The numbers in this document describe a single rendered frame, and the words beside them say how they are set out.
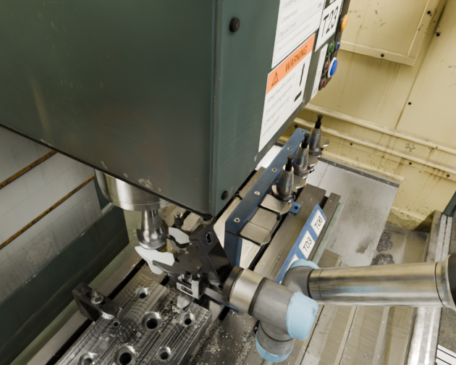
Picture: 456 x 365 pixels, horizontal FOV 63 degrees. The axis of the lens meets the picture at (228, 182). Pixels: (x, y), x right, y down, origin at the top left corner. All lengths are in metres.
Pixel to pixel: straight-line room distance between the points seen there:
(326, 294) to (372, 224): 0.85
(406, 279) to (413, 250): 1.02
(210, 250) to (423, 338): 0.83
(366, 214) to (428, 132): 0.38
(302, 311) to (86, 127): 0.46
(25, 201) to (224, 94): 0.85
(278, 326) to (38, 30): 0.56
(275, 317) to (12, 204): 0.72
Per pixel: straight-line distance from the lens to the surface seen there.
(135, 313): 1.01
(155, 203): 0.60
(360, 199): 1.65
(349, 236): 1.58
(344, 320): 1.35
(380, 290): 0.75
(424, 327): 1.37
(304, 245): 1.22
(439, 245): 1.62
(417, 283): 0.73
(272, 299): 0.69
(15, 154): 1.03
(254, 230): 0.86
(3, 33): 0.51
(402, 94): 1.51
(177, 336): 0.97
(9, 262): 1.19
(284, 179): 0.92
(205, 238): 0.67
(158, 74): 0.35
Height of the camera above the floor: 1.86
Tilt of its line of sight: 41 degrees down
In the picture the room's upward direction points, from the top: 4 degrees clockwise
